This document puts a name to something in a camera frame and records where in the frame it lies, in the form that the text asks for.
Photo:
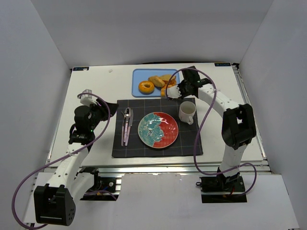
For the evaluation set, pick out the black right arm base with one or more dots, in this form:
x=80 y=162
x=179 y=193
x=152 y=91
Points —
x=215 y=191

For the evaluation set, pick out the teal and red plate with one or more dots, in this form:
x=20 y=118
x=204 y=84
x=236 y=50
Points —
x=158 y=130

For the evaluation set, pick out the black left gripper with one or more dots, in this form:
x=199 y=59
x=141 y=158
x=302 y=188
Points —
x=101 y=109

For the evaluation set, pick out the silver spoon pink handle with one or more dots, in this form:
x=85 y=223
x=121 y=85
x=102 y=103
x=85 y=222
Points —
x=126 y=127

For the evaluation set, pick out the oval bread roll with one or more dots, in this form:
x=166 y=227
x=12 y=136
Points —
x=156 y=81

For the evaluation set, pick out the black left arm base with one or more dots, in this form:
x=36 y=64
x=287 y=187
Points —
x=104 y=188

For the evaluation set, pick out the silver knife pink handle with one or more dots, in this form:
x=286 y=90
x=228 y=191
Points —
x=130 y=121

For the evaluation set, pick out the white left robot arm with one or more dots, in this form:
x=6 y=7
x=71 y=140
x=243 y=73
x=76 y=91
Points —
x=55 y=202

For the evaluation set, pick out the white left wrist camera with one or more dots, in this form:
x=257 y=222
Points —
x=87 y=98

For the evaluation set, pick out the blue plastic tray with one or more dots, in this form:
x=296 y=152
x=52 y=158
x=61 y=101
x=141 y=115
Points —
x=139 y=75

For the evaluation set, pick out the white ceramic mug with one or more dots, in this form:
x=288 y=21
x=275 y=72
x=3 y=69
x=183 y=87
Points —
x=187 y=111

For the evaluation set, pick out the sliced bread piece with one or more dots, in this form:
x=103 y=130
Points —
x=168 y=78

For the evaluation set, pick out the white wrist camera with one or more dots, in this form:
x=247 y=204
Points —
x=87 y=98
x=173 y=92

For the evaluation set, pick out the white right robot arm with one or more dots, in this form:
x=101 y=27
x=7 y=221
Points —
x=238 y=123

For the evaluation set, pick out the glazed ring donut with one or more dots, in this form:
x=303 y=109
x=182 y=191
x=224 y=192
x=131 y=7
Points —
x=146 y=87

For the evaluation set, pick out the blue label sticker left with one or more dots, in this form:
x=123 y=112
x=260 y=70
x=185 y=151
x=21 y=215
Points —
x=80 y=69

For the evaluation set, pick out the golden croissant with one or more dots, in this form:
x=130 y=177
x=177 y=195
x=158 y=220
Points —
x=164 y=88

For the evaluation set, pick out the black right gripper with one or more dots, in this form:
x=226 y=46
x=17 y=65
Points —
x=182 y=88

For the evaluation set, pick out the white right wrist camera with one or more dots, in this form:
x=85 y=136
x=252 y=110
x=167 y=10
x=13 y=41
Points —
x=173 y=92

